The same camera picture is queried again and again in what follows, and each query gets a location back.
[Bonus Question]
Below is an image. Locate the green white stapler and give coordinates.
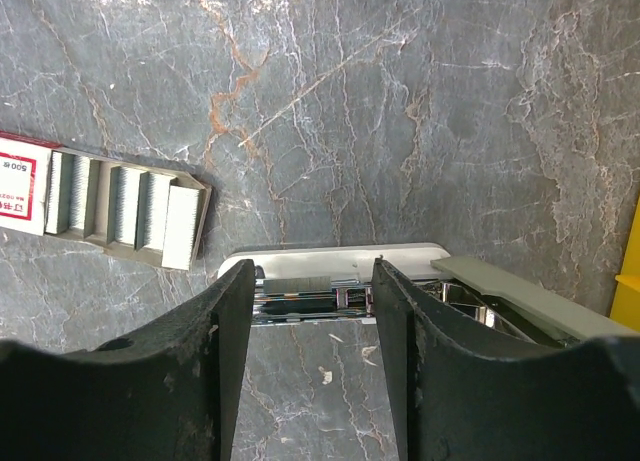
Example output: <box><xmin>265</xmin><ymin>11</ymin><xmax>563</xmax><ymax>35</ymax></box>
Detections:
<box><xmin>218</xmin><ymin>243</ymin><xmax>636</xmax><ymax>348</ymax></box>

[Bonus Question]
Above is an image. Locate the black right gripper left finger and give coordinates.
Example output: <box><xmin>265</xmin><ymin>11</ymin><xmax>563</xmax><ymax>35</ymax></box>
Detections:
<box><xmin>1</xmin><ymin>260</ymin><xmax>255</xmax><ymax>460</ymax></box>

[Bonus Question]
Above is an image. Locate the red white staple box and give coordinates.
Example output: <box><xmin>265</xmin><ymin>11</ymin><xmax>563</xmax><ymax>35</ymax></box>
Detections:
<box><xmin>1</xmin><ymin>132</ymin><xmax>212</xmax><ymax>271</ymax></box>

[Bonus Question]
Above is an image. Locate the yellow plastic tray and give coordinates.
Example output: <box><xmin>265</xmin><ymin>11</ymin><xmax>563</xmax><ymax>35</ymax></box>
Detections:
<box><xmin>609</xmin><ymin>205</ymin><xmax>640</xmax><ymax>331</ymax></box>

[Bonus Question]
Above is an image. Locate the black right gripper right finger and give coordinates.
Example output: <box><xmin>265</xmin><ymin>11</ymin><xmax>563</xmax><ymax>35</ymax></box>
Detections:
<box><xmin>372</xmin><ymin>259</ymin><xmax>639</xmax><ymax>460</ymax></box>

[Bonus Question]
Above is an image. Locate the silver staple strip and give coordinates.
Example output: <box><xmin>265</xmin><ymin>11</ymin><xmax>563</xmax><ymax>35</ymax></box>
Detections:
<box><xmin>262</xmin><ymin>276</ymin><xmax>332</xmax><ymax>296</ymax></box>

